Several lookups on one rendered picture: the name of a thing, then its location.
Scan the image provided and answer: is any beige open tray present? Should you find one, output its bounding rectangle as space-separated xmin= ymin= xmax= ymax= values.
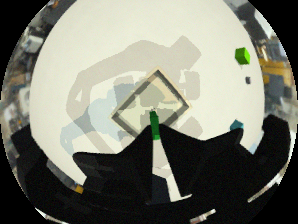
xmin=108 ymin=65 xmax=193 ymax=140

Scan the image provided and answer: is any small teal cube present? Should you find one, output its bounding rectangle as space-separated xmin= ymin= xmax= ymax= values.
xmin=230 ymin=120 xmax=243 ymax=131

